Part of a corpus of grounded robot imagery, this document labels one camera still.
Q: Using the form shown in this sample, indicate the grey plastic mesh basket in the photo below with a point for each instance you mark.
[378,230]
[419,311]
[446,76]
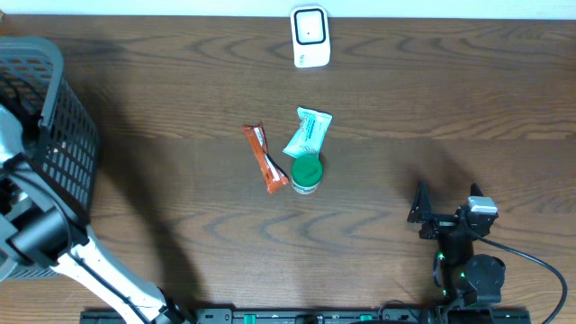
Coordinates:
[32,75]

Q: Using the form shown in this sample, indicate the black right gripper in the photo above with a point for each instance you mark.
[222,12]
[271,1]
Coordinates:
[422,211]

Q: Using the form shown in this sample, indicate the green lid jar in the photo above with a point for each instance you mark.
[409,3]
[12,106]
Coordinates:
[307,173]

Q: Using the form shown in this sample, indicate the orange snack bar wrapper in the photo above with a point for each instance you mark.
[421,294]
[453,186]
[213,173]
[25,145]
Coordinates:
[273,175]

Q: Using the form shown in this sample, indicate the white barcode scanner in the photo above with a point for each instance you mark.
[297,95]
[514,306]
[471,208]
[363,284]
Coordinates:
[310,36]

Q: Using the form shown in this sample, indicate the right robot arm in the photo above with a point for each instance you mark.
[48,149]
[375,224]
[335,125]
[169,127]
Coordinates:
[471,283]

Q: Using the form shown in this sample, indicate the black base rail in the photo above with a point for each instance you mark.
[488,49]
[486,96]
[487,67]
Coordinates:
[394,314]

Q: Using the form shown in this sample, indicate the teal tissue pack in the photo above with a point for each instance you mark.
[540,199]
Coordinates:
[309,137]

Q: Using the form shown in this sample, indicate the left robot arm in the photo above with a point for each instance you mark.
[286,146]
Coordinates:
[90,270]

